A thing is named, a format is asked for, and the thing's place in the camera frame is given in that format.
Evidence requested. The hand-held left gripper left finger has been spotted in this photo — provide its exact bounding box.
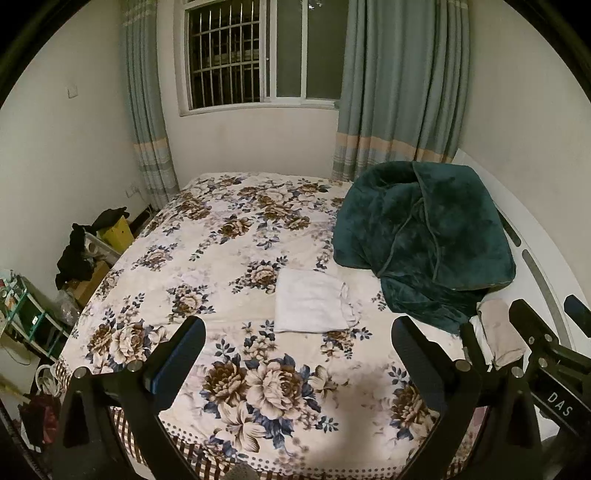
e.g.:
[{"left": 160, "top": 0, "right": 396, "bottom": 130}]
[{"left": 52, "top": 316, "right": 218, "bottom": 480}]

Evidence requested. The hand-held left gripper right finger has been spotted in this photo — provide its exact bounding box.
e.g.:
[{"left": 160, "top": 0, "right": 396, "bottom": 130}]
[{"left": 391, "top": 316, "right": 543, "bottom": 480}]

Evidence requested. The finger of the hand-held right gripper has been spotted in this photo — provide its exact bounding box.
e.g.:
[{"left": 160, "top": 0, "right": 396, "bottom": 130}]
[
  {"left": 509, "top": 299, "right": 575, "bottom": 367},
  {"left": 564, "top": 295, "right": 591, "bottom": 326}
]

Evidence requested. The white knit sweater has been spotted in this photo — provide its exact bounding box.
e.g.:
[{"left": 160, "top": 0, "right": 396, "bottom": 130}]
[{"left": 274, "top": 268, "right": 363, "bottom": 334}]

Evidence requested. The black clothes pile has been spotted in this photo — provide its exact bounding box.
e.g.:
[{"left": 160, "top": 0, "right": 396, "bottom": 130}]
[{"left": 55, "top": 208, "right": 127, "bottom": 289}]

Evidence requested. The folded beige cloth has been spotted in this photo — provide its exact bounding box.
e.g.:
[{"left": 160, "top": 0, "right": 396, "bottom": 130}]
[{"left": 477, "top": 299, "right": 527, "bottom": 367}]

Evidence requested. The white curved headboard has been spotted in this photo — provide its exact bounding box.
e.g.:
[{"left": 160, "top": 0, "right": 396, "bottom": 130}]
[{"left": 452, "top": 148, "right": 591, "bottom": 352}]

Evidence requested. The brown cardboard box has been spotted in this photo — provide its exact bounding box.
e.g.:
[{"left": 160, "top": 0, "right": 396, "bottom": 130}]
[{"left": 74, "top": 261, "right": 112, "bottom": 308}]

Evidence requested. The floral bedspread bed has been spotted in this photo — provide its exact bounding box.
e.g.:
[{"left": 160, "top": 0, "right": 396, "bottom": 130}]
[{"left": 55, "top": 172, "right": 490, "bottom": 480}]

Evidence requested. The clear plastic bag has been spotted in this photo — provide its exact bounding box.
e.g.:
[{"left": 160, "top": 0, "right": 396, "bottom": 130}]
[{"left": 55, "top": 291, "right": 84, "bottom": 326}]

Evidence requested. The white plastic bin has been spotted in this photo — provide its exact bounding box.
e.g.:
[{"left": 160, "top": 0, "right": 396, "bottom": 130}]
[{"left": 85, "top": 233, "right": 122, "bottom": 266}]

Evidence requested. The dark green plush blanket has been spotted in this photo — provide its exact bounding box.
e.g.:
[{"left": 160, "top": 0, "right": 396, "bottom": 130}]
[{"left": 331, "top": 161, "right": 517, "bottom": 335}]

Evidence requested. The yellow box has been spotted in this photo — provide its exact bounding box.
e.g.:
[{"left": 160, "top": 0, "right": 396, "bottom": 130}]
[{"left": 99, "top": 217, "right": 134, "bottom": 254}]

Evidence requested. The green shelf rack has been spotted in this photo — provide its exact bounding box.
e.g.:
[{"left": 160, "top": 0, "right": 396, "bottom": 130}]
[{"left": 0, "top": 274, "right": 70, "bottom": 361}]

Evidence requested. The narrow grey-green curtain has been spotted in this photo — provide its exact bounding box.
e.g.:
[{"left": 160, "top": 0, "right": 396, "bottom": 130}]
[{"left": 119, "top": 0, "right": 180, "bottom": 210}]

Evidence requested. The wide grey-green curtain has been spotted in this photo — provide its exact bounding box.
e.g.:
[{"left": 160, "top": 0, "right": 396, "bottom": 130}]
[{"left": 331, "top": 0, "right": 472, "bottom": 182}]

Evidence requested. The barred window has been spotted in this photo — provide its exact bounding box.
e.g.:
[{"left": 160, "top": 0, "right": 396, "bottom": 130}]
[{"left": 179, "top": 0, "right": 352, "bottom": 116}]

